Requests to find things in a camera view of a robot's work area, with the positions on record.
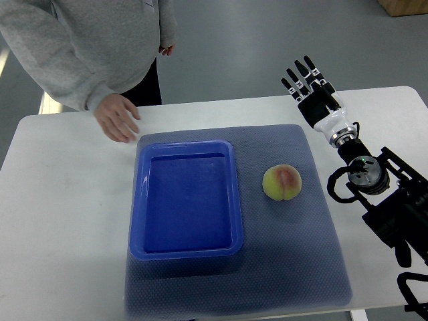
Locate yellow-red peach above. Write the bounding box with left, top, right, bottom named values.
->
left=262, top=164, right=302, bottom=201

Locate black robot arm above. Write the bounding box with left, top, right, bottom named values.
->
left=281, top=56, right=427, bottom=269

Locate person's left hand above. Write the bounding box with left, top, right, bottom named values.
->
left=158, top=44, right=176, bottom=56

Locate person's right hand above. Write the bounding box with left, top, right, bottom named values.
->
left=94, top=94, right=140, bottom=143

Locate blue plastic tray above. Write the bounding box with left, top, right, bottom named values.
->
left=129, top=140, right=243, bottom=261

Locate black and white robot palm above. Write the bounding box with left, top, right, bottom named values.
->
left=281, top=56, right=356, bottom=141

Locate cardboard box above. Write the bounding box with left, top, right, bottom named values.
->
left=378, top=0, right=427, bottom=17

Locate blue-grey textured mat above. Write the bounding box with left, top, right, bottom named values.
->
left=124, top=124, right=352, bottom=320

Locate person in grey sweatshirt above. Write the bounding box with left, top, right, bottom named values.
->
left=0, top=0, right=179, bottom=112

